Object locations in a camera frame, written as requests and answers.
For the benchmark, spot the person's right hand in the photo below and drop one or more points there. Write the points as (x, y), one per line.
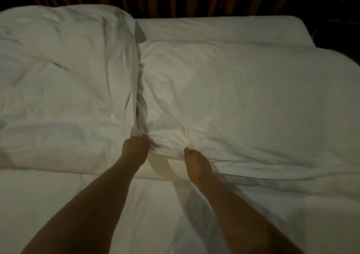
(198, 165)

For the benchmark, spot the person's left hand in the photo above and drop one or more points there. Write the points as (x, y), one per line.
(135, 149)

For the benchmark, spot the person's right fingers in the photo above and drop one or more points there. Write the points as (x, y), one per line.
(188, 150)

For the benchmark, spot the person's left fingers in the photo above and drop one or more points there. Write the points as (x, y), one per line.
(142, 138)

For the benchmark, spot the white pillow with grey tag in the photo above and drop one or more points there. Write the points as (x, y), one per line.
(64, 87)

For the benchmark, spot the person's right forearm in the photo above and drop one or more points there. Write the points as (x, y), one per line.
(239, 220)

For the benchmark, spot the person's left forearm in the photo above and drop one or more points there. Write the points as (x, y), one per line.
(92, 208)

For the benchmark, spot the white bed sheet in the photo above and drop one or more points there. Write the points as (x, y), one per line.
(157, 220)

